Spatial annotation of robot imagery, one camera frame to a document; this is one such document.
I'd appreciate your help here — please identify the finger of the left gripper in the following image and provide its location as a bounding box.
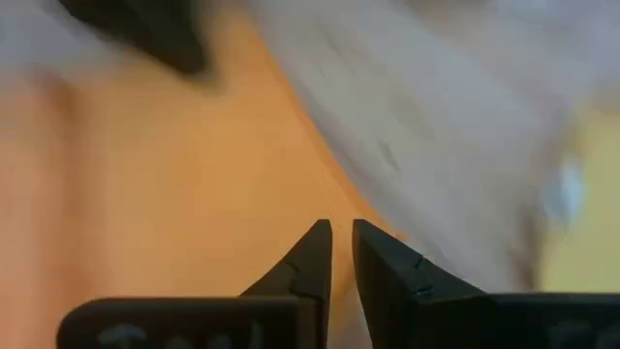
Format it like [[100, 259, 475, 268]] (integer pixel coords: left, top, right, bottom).
[[57, 0, 208, 78]]

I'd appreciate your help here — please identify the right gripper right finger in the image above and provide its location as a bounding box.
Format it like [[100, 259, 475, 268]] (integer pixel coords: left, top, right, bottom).
[[352, 218, 620, 349]]

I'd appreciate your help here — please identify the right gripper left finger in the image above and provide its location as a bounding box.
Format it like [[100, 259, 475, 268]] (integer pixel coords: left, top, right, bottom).
[[56, 218, 333, 349]]

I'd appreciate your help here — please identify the orange microfiber towel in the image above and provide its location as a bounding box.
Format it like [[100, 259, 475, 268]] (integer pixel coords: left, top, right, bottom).
[[0, 9, 403, 349]]

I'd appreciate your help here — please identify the yellow microfiber towel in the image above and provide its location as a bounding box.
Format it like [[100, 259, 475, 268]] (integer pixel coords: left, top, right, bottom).
[[537, 109, 620, 295]]

